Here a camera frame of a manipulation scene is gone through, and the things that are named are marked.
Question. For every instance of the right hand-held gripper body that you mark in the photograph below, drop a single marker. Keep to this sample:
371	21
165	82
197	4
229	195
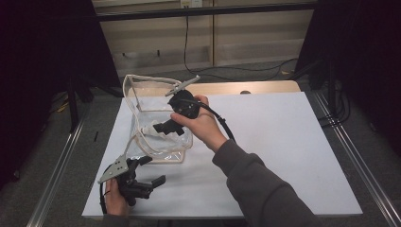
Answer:
184	102

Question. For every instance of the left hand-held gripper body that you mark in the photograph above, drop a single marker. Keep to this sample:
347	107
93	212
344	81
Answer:
113	170

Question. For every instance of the clear plastic bag beige trim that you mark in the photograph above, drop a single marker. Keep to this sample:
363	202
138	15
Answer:
157	148

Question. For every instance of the person's right hand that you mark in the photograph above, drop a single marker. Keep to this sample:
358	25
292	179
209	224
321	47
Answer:
205	126

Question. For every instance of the person's left hand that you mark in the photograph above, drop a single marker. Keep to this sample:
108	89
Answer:
115	203

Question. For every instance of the dark round table grommet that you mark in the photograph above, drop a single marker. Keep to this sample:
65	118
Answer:
245	92

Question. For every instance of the wooden table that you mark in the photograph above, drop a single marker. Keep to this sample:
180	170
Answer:
252	86

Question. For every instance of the black metal stand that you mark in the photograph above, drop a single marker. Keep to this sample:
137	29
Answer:
73	104

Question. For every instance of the dark curtain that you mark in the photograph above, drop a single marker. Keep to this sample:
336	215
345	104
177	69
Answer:
372	63
38	78

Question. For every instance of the metal floor rail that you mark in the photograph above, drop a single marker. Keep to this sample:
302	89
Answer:
53	179
362	170

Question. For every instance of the white wall socket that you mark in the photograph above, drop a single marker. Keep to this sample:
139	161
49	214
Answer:
191	3

